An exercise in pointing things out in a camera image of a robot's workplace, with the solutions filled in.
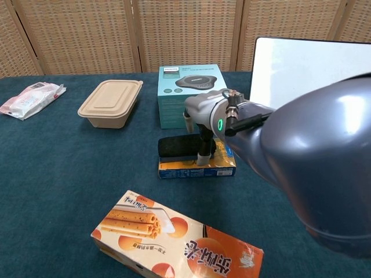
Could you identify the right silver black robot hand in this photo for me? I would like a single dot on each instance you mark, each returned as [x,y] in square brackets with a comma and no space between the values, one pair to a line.
[203,105]

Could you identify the black felt whiteboard eraser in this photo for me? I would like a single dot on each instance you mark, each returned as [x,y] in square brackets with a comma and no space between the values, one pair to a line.
[176,146]

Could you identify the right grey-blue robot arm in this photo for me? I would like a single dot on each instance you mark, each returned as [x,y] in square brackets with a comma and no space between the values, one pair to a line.
[319,144]

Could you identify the white magnetic whiteboard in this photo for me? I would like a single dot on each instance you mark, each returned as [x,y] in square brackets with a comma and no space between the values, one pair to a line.
[290,66]

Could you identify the orange egg roll box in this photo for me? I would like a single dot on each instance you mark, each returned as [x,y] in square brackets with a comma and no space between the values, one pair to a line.
[162,246]

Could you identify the teal speakerphone retail box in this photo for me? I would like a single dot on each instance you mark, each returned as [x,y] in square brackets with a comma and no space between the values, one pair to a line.
[174,110]

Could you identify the small blue orange snack box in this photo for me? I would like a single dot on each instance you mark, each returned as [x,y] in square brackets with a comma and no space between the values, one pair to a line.
[185,173]

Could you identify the beige lidded pulp food container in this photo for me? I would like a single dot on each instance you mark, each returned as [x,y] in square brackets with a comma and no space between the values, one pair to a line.
[107,98]

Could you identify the woven rattan folding screen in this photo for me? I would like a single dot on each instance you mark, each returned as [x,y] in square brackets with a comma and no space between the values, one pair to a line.
[87,34]

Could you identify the dark teal table cloth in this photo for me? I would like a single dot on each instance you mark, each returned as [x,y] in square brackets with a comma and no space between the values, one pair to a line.
[58,173]

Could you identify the pink wet wipes pack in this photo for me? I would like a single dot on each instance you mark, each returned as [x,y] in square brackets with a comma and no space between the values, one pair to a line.
[29,100]

